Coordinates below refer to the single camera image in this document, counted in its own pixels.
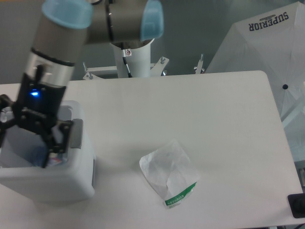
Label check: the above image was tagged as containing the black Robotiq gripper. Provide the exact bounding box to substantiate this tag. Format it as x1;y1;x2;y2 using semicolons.
0;73;73;168

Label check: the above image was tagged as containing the crushed clear plastic bottle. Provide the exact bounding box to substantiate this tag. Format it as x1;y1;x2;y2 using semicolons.
30;145;70;167

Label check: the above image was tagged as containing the white green plastic bag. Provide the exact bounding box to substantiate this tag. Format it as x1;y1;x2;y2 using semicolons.
139;139;200;209

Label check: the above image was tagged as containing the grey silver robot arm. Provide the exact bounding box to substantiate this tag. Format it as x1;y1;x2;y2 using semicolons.
0;0;164;168

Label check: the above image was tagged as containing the white plastic trash can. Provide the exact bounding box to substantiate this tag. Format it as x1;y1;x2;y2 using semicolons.
0;100;96;202

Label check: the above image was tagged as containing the white Superior umbrella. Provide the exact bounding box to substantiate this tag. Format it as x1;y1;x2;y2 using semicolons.
207;2;305;161

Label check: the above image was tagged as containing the black device at table edge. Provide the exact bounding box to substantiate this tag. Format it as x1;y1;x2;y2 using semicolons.
287;193;305;219

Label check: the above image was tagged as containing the white metal base frame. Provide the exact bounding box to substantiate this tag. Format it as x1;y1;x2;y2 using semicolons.
82;53;206;81

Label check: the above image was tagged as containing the black cable on pedestal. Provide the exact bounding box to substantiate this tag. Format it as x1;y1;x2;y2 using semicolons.
121;42;133;78

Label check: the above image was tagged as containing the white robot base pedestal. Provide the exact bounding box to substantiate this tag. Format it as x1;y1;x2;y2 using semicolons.
111;39;154;78

